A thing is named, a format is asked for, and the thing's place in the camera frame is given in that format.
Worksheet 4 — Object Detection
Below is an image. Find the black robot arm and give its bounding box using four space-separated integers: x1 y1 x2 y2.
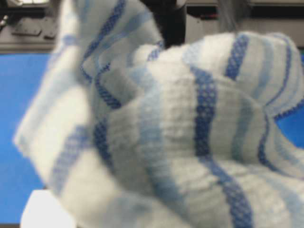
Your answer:
141 0 186 48

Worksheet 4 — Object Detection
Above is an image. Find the black aluminium frame rail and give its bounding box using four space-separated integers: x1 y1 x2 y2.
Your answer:
0 0 304 53

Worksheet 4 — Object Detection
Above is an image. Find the white blue striped towel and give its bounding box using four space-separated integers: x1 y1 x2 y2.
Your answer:
14 0 304 228

